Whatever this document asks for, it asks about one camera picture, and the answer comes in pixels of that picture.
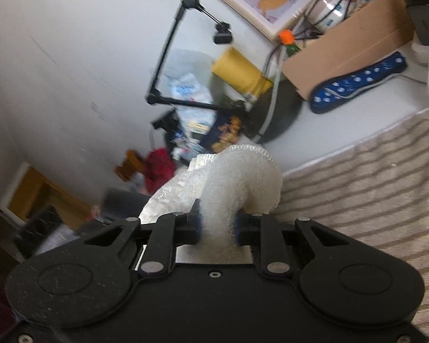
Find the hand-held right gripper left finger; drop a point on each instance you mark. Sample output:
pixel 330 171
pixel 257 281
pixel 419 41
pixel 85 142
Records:
pixel 196 223

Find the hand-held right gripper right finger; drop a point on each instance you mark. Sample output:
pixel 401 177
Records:
pixel 237 229

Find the white fluffy cloth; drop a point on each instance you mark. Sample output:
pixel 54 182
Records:
pixel 243 178

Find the yellow cylindrical container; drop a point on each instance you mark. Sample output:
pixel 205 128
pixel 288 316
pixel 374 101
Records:
pixel 239 71

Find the red cloth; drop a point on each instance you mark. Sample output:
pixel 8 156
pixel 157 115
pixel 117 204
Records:
pixel 159 168

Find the brown wooden object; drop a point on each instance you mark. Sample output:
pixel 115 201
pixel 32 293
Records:
pixel 130 164

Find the dark snack packet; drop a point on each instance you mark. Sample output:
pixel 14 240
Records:
pixel 225 132

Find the black round base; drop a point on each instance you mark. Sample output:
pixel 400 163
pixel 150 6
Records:
pixel 286 114

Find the white tissue packet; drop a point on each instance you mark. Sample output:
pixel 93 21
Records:
pixel 186 87

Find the striped blanket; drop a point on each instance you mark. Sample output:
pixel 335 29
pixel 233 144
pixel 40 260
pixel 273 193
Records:
pixel 379 185

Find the clear plastic bag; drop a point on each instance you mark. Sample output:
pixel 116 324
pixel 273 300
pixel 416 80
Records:
pixel 186 59

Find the black articulated stand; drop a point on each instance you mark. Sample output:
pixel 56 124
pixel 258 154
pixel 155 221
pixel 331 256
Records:
pixel 164 53

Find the small green object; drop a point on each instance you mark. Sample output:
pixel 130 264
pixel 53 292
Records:
pixel 293 49

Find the black webcam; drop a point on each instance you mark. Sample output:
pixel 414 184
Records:
pixel 222 35

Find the cardboard box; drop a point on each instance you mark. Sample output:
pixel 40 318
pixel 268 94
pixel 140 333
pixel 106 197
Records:
pixel 350 43

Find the wooden framed photo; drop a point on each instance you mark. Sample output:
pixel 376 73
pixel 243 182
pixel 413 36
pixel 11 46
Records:
pixel 268 3

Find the white round appliance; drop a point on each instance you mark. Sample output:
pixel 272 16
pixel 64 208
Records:
pixel 329 10

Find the black power adapter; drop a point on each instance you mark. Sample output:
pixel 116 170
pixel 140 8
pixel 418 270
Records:
pixel 425 18

